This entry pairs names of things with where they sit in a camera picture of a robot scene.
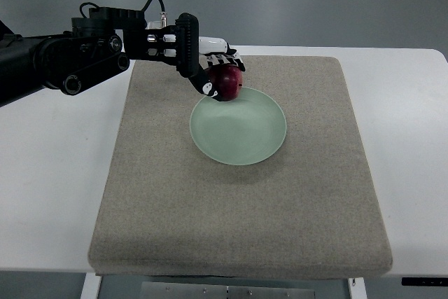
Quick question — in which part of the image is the black table control panel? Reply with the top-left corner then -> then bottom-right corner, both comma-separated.
401,277 -> 448,287

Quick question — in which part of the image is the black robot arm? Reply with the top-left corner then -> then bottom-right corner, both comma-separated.
1,0 -> 207,106

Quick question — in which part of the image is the beige fabric cushion mat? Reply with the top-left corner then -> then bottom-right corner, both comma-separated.
88,56 -> 393,279

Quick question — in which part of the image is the light green plate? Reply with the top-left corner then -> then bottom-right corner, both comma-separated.
189,87 -> 287,166

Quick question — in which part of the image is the metal bracket under table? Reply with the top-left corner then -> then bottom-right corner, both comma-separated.
139,281 -> 316,299

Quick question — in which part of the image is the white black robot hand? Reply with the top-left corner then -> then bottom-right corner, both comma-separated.
189,36 -> 246,102

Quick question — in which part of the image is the red apple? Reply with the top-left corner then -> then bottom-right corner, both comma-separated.
208,64 -> 243,102

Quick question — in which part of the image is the white table leg frame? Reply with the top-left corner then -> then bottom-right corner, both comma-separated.
80,273 -> 102,299

